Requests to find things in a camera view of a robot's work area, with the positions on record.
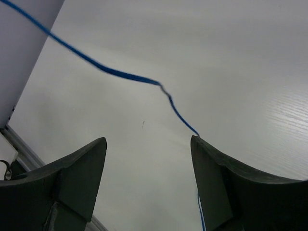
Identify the blue headphone cable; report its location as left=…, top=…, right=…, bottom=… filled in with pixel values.
left=0, top=0, right=207, bottom=231

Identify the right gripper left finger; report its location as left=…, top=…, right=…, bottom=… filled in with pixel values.
left=0, top=137, right=107, bottom=231

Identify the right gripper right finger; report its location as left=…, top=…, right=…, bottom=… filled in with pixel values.
left=191, top=136, right=308, bottom=231

